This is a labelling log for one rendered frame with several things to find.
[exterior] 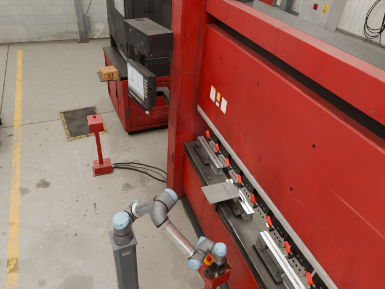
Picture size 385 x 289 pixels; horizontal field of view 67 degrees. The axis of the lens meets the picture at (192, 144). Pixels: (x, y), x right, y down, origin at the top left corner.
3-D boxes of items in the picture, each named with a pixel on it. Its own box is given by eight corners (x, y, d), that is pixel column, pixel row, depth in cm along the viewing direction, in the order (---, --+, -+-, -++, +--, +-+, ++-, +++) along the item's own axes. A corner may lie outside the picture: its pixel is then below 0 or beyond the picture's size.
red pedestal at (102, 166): (91, 167, 390) (82, 113, 340) (110, 163, 398) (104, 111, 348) (93, 176, 375) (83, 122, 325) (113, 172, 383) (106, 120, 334)
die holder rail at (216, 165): (196, 143, 303) (197, 136, 297) (201, 143, 305) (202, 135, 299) (216, 175, 266) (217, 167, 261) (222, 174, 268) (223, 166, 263)
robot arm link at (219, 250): (217, 238, 187) (229, 245, 184) (216, 248, 194) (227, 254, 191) (211, 248, 182) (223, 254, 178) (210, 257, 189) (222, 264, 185)
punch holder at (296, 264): (285, 256, 179) (292, 240, 170) (296, 252, 182) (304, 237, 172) (299, 278, 168) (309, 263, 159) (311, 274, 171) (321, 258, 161)
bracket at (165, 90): (145, 93, 326) (145, 88, 322) (166, 92, 334) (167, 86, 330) (154, 111, 297) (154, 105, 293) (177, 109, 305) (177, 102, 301)
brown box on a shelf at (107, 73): (96, 73, 397) (95, 64, 390) (116, 71, 407) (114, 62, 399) (100, 82, 376) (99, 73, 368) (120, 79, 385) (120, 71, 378)
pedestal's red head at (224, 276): (195, 268, 215) (197, 254, 205) (212, 258, 223) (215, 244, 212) (210, 291, 202) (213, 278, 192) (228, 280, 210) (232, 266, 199)
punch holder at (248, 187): (239, 188, 223) (243, 173, 213) (248, 186, 226) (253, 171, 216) (248, 203, 212) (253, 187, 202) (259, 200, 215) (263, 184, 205)
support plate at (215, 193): (200, 188, 236) (200, 187, 235) (229, 181, 244) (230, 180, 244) (209, 204, 223) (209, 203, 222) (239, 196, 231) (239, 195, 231)
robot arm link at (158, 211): (146, 209, 172) (202, 269, 173) (157, 198, 180) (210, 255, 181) (138, 215, 180) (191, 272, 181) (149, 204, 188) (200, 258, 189)
